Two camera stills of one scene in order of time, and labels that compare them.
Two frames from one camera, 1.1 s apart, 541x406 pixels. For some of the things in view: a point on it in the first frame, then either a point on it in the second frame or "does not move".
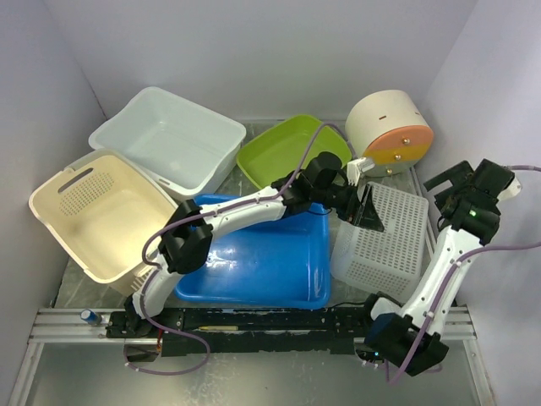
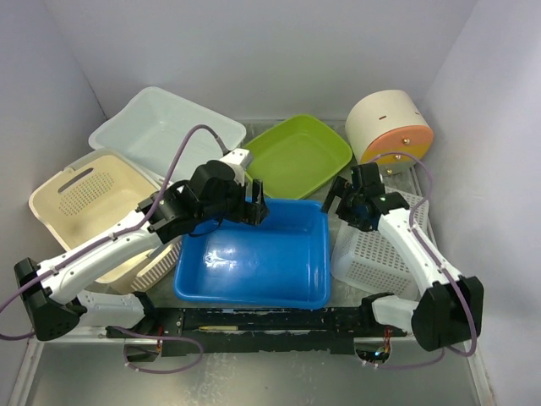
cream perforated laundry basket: (108, 212) does not move
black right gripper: (453, 174) to (352, 220)
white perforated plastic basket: (389, 262) does not move
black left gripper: (364, 216) to (250, 212)
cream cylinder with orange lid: (389, 128) does not move
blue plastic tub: (281, 261) does not move
